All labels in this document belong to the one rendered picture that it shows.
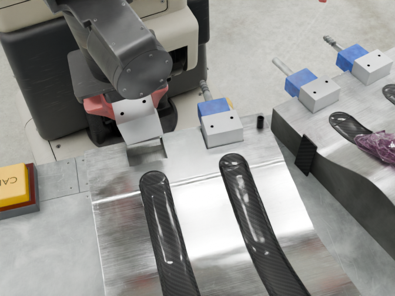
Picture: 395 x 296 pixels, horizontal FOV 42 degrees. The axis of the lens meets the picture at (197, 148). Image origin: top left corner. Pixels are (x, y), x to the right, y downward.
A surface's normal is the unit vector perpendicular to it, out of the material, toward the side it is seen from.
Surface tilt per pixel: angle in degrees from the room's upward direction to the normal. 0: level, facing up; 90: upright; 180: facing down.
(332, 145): 11
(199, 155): 0
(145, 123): 100
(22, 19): 90
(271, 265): 24
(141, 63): 97
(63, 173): 0
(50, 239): 0
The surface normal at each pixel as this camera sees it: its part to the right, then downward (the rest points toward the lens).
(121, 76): 0.55, 0.70
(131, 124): 0.26, 0.84
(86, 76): -0.11, -0.47
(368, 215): -0.85, 0.43
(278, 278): -0.17, -0.90
